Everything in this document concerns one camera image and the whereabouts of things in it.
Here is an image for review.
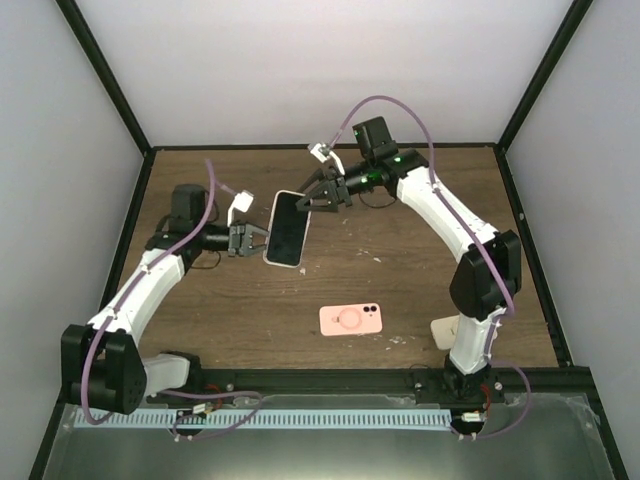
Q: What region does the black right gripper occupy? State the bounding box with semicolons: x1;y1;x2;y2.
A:
296;159;375;214

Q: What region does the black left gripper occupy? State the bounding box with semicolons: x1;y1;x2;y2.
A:
195;220;281;259

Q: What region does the white phone case with ring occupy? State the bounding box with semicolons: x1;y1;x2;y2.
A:
262;189;313;267

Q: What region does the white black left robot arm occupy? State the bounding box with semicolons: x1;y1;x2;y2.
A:
61;184;268;414

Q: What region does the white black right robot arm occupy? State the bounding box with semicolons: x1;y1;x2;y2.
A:
296;116;522;403

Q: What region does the pink phone case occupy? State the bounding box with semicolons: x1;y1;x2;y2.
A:
319;303;383;337

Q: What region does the beige phone case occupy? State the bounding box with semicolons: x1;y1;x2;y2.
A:
430;316;459;351

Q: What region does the grey metal plate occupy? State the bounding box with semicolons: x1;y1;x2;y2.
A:
43;394;613;479

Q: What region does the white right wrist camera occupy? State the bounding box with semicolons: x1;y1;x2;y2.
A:
308;142;345;176

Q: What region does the light blue slotted cable duct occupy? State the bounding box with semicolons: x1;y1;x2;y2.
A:
100;408;452;431

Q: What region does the black aluminium frame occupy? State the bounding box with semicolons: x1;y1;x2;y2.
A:
58;1;628;479

